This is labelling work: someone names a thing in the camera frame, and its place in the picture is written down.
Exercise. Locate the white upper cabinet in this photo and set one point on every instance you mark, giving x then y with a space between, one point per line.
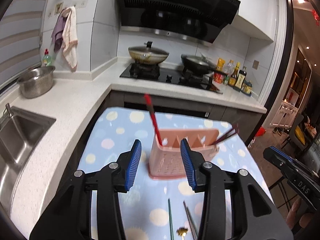
257 5

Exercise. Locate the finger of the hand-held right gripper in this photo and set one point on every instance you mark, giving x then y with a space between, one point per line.
277 156

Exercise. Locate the black range hood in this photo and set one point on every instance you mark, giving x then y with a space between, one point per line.
175 7

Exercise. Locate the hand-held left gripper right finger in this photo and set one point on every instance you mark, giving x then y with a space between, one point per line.
187 165

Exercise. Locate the striped window blind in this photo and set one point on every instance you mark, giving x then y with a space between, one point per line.
20 30

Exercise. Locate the clear plastic bottle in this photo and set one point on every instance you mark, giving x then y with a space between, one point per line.
228 70

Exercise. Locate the wok with glass lid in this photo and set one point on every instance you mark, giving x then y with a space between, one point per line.
148 53

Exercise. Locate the white cabinet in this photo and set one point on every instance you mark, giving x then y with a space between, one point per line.
281 115
257 5

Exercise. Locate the gold flower spoon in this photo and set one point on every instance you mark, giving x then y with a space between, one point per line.
182 231

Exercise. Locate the grey wall outlet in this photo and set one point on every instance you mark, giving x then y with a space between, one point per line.
255 64

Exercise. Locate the chair with yellow cushion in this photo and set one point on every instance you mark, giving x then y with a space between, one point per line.
298 132

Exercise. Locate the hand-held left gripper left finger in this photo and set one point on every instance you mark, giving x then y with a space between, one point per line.
132 165

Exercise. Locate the blue dotted tablecloth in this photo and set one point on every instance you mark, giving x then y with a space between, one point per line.
112 135

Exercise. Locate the red seasoning package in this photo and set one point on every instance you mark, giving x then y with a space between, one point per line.
220 78

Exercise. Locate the stainless steel sink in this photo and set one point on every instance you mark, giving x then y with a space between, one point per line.
22 140

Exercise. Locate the black gas stove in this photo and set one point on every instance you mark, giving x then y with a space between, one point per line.
170 76

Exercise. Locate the green dish soap bottle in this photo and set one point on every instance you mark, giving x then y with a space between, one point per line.
47 60

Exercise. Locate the cream hanging towel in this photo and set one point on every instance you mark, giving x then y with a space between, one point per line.
70 40

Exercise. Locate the stainless steel bowl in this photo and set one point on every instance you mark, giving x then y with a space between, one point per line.
36 82

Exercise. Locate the brown chopstick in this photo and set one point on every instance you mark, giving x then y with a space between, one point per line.
226 135
188 217

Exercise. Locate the red chopstick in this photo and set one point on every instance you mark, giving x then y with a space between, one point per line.
153 117

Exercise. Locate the sink soap dispenser pump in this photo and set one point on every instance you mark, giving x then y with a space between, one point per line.
7 111

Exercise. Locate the purple hanging cloth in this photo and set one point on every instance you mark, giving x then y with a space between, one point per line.
58 32

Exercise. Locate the yellow seasoning package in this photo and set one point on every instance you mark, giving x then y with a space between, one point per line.
220 64

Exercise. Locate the person's right hand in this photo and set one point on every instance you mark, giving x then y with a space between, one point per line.
298 213

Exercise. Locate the red object on floor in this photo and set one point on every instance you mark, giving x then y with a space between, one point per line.
260 131

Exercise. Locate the black pan with lid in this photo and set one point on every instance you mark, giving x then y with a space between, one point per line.
197 63

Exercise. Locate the yellow label sauce bottle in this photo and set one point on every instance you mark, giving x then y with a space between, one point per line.
233 78

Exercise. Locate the small seasoning jar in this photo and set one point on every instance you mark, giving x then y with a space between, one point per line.
247 88

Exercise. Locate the dark soy sauce bottle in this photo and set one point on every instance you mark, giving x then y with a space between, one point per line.
241 80

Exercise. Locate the pink perforated utensil holder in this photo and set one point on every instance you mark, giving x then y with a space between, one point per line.
167 162

